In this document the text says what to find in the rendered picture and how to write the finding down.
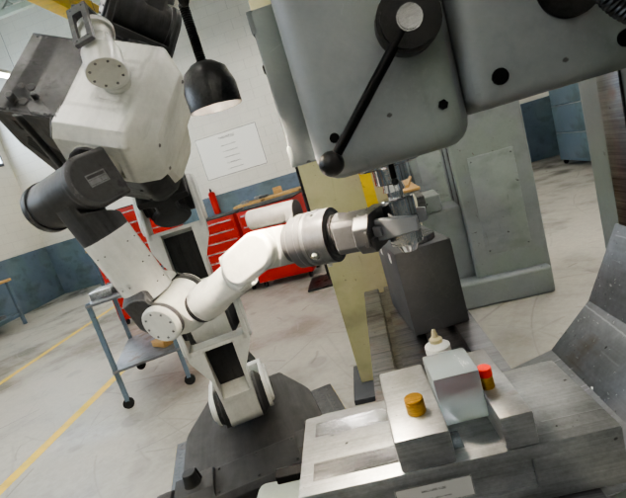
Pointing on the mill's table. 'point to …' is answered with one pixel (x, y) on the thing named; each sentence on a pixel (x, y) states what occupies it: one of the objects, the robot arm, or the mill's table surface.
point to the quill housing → (408, 93)
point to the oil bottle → (436, 344)
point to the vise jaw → (408, 439)
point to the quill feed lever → (408, 27)
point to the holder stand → (425, 284)
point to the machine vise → (476, 446)
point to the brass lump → (415, 405)
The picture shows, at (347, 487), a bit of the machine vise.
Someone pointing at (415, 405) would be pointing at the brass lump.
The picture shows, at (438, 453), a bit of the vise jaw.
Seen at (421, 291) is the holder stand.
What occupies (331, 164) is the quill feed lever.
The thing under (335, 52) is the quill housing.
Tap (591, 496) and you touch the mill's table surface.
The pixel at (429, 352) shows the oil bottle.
